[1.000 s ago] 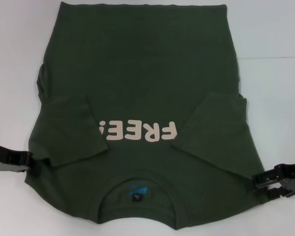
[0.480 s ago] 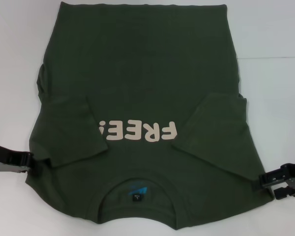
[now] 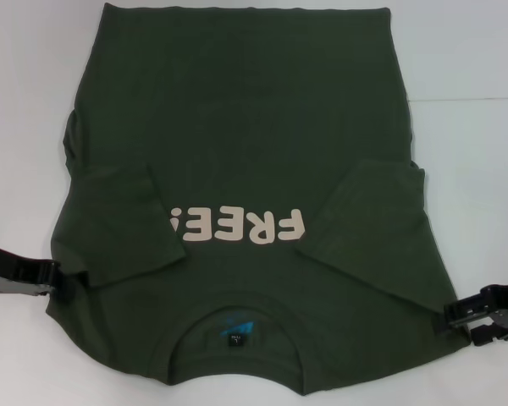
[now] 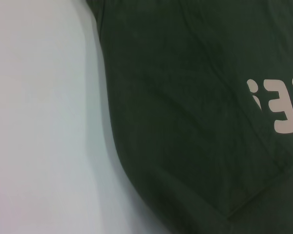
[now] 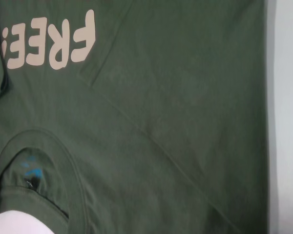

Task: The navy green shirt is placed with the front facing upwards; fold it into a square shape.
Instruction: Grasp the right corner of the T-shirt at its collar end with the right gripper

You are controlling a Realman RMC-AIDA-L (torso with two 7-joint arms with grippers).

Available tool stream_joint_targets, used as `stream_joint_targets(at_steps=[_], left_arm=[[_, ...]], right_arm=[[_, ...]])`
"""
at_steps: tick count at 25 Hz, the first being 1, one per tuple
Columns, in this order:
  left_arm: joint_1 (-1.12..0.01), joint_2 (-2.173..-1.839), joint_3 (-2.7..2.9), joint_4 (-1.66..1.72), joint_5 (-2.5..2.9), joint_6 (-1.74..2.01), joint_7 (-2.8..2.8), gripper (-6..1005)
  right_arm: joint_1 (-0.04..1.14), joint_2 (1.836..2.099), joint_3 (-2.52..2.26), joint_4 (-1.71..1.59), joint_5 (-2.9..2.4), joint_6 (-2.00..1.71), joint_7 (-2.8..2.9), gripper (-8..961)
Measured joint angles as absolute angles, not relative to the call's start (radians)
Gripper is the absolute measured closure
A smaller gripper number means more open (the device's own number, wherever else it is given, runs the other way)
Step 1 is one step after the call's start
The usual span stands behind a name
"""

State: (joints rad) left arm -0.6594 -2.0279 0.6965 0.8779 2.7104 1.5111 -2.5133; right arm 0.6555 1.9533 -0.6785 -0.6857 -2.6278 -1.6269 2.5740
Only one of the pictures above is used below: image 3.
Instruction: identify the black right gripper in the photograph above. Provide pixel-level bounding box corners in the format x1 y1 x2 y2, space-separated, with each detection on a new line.
433 282 508 346

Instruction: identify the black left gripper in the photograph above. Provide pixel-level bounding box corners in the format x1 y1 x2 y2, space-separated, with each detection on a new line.
0 239 80 302

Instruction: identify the dark green FREE t-shirt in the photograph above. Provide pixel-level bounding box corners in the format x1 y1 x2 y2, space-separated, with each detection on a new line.
44 2 471 388

